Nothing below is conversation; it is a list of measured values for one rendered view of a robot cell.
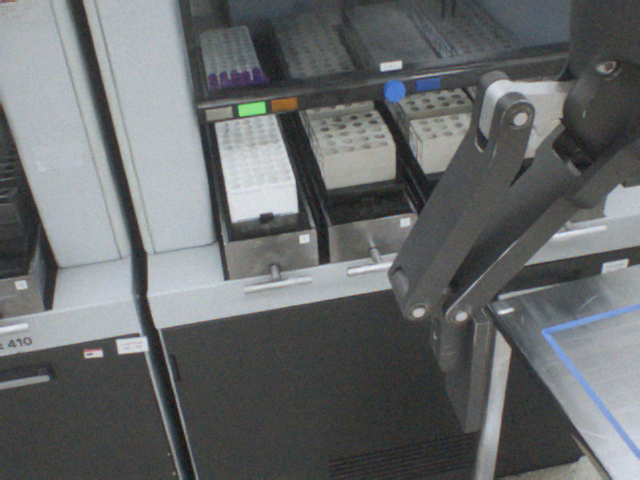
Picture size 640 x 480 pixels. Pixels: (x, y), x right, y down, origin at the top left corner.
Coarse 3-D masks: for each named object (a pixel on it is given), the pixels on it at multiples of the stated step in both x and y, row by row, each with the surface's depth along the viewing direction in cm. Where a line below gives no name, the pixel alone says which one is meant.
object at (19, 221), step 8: (0, 200) 109; (8, 200) 109; (16, 200) 109; (0, 208) 108; (8, 208) 108; (16, 208) 109; (0, 216) 109; (8, 216) 109; (16, 216) 109; (0, 224) 110; (8, 224) 110; (16, 224) 110; (24, 224) 111; (0, 232) 110; (8, 232) 111; (16, 232) 111
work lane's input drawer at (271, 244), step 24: (216, 144) 130; (288, 144) 131; (216, 168) 127; (216, 192) 121; (264, 216) 112; (288, 216) 113; (240, 240) 111; (264, 240) 111; (288, 240) 112; (312, 240) 113; (240, 264) 113; (264, 264) 114; (288, 264) 115; (312, 264) 116; (264, 288) 111
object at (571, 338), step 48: (576, 288) 97; (624, 288) 96; (528, 336) 91; (576, 336) 90; (624, 336) 90; (576, 384) 84; (624, 384) 84; (480, 432) 109; (576, 432) 80; (624, 432) 79
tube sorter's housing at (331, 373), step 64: (128, 0) 96; (128, 64) 101; (128, 128) 106; (192, 128) 108; (192, 192) 114; (192, 256) 120; (320, 256) 118; (384, 256) 117; (576, 256) 126; (192, 320) 117; (256, 320) 120; (320, 320) 123; (384, 320) 126; (192, 384) 126; (256, 384) 129; (320, 384) 132; (384, 384) 135; (512, 384) 142; (192, 448) 135; (256, 448) 139; (320, 448) 142; (384, 448) 146; (448, 448) 150; (512, 448) 154; (576, 448) 159
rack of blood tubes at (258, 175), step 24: (240, 120) 127; (264, 120) 127; (240, 144) 121; (264, 144) 121; (240, 168) 115; (264, 168) 115; (288, 168) 114; (240, 192) 110; (264, 192) 111; (288, 192) 111; (240, 216) 112
